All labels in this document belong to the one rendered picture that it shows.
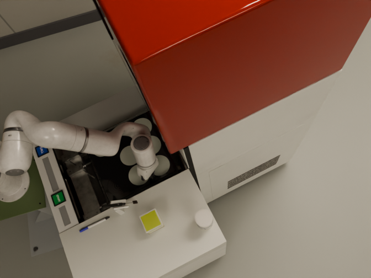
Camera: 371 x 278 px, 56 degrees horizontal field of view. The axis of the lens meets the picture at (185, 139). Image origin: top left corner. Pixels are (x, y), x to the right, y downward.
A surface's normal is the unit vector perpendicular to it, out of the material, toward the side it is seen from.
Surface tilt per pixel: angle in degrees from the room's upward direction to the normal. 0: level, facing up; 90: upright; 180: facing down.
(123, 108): 0
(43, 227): 0
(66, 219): 0
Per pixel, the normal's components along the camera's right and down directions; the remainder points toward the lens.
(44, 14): 0.26, 0.89
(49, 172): -0.11, -0.37
